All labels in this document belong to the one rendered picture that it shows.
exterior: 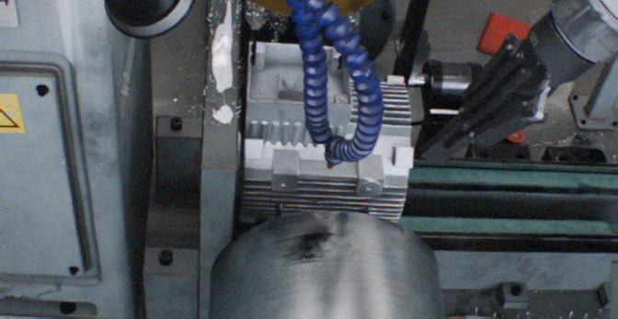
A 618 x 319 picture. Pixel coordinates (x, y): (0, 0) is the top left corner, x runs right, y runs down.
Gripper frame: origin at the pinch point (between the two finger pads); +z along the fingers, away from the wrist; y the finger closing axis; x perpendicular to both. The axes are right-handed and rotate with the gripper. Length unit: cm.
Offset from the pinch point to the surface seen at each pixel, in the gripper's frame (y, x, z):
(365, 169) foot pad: 2.5, -7.0, 7.3
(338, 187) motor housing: 2.8, -7.8, 11.4
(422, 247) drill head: 17.1, -6.0, 0.9
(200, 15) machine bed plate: -57, -12, 42
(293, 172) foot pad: 3.4, -14.3, 11.5
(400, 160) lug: 1.4, -3.7, 4.6
